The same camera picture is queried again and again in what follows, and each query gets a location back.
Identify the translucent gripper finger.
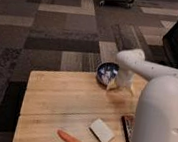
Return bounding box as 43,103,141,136
129,84,136,96
106,79,117,91

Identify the dark blue ceramic bowl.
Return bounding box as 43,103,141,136
96,62,119,86

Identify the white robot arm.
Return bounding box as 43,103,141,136
114,48,178,142

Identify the red brown snack bar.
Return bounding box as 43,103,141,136
121,115,135,142

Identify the white rectangular sponge block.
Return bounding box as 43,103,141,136
90,119,115,142

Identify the orange carrot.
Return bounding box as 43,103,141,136
57,130,81,142

